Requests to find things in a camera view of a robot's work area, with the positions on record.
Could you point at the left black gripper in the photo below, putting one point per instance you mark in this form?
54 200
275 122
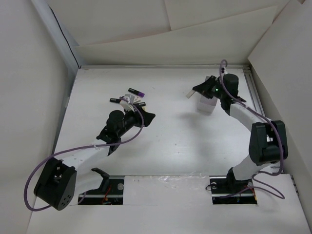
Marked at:
146 116

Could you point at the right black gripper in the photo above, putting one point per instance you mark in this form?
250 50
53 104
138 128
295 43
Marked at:
204 88

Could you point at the green cap highlighter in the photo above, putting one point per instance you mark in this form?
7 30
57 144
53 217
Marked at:
142 104

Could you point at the white staples box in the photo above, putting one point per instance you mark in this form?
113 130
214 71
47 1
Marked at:
137 99

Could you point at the purple cap highlighter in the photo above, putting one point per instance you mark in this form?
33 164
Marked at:
136 92

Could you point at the white grey eraser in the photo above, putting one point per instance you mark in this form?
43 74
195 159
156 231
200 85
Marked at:
189 94

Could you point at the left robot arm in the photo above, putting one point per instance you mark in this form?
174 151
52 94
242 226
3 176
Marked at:
63 180

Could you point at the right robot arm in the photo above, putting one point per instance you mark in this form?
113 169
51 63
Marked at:
268 140

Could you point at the white divided container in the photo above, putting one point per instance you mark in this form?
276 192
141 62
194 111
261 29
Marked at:
206 105

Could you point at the orange cap highlighter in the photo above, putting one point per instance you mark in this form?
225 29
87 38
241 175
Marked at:
115 100

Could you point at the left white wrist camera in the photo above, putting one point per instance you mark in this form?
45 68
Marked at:
126 102

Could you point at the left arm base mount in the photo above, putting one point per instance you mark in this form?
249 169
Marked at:
100 188

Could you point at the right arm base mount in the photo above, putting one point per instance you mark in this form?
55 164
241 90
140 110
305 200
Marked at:
226 190

